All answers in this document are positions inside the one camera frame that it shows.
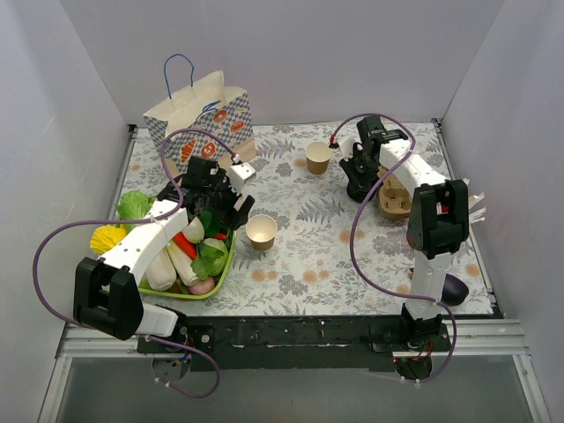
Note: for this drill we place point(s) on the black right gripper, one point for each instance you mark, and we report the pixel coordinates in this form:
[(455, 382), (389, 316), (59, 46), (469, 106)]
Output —
[(358, 172)]

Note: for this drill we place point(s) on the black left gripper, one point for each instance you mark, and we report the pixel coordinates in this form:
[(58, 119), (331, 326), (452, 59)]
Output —
[(232, 204)]

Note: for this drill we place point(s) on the brown paper coffee cup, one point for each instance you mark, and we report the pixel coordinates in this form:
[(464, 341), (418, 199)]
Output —
[(261, 231)]

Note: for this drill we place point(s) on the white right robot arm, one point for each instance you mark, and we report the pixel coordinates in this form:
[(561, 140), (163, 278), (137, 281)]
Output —
[(438, 223)]

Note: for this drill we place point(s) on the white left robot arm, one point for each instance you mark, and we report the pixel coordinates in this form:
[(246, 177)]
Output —
[(106, 295)]

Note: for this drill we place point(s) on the green vegetable basket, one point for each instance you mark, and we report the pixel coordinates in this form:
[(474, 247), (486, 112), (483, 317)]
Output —
[(171, 257)]

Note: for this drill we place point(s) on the green leafy vegetable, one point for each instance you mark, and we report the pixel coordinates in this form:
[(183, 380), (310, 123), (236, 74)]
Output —
[(212, 226)]

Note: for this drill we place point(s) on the brown cardboard cup carrier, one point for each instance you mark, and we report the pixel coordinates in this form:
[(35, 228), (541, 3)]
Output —
[(393, 200)]

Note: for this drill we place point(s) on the green cabbage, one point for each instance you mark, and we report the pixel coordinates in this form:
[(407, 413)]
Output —
[(211, 258)]

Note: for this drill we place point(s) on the white radish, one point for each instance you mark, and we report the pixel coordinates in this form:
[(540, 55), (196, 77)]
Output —
[(194, 232), (161, 274)]

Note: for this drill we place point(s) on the red chili pepper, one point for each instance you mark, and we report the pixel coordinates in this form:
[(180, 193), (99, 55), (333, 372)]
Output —
[(186, 246)]

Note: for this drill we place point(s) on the pink onion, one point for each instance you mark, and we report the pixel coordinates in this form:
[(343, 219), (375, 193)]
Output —
[(202, 287)]

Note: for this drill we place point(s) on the floral table mat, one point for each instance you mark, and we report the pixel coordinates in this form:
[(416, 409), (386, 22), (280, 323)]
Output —
[(329, 257)]

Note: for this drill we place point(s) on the blue checkered paper bag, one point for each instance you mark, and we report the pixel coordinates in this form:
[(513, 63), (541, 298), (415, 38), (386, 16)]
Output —
[(206, 118)]

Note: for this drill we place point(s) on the green lettuce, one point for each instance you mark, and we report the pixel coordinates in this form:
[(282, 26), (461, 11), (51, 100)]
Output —
[(134, 205)]

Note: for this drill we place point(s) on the yellow corn toy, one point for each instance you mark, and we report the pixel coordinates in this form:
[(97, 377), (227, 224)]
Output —
[(106, 237)]

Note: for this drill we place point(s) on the purple eggplant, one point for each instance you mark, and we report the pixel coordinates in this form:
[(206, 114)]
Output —
[(454, 291)]

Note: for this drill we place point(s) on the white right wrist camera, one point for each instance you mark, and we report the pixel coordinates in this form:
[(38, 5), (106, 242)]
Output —
[(345, 144)]

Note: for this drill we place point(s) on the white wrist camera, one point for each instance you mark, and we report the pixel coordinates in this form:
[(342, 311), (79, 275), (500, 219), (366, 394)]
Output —
[(345, 144), (239, 175)]

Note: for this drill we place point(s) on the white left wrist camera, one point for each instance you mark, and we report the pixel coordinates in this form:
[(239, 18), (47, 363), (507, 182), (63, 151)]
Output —
[(239, 175)]

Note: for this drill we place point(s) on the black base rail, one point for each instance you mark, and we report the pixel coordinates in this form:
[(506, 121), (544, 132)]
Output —
[(305, 342)]

